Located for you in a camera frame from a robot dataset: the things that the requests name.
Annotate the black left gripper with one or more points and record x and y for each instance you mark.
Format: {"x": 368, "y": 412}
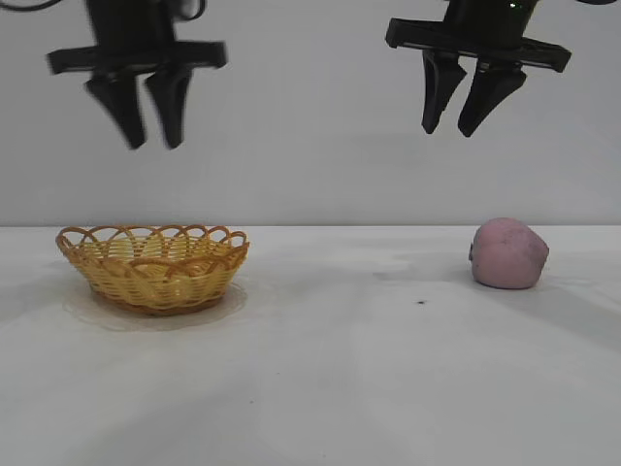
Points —
{"x": 131, "y": 34}

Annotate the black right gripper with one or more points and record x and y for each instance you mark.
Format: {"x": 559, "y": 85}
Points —
{"x": 490, "y": 26}

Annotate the pink peach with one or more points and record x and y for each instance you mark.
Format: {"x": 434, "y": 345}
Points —
{"x": 509, "y": 255}

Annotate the yellow woven wicker basket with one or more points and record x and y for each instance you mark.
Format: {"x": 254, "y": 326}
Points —
{"x": 145, "y": 286}

